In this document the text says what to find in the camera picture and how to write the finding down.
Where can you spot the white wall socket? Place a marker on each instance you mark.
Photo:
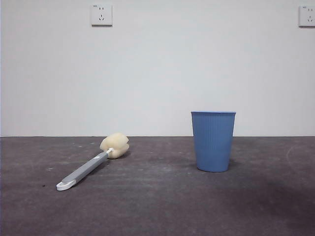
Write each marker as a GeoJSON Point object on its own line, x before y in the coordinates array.
{"type": "Point", "coordinates": [102, 14]}
{"type": "Point", "coordinates": [307, 16]}

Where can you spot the blue ribbed plastic cup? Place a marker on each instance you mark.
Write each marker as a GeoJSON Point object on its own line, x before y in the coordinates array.
{"type": "Point", "coordinates": [212, 142]}

